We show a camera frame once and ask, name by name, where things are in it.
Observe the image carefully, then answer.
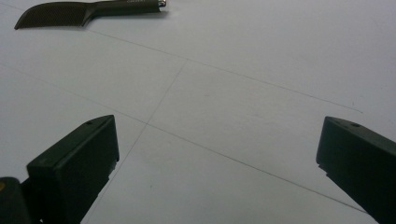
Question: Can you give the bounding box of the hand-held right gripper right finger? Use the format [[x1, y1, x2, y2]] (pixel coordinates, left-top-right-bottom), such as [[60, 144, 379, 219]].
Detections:
[[316, 116, 396, 224]]

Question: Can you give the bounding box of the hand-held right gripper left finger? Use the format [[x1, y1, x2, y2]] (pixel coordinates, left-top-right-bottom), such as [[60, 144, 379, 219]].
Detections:
[[21, 114, 120, 224]]

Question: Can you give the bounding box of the black plastic comb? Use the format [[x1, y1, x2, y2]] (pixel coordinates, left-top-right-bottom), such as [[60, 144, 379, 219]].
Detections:
[[13, 0, 168, 31]]

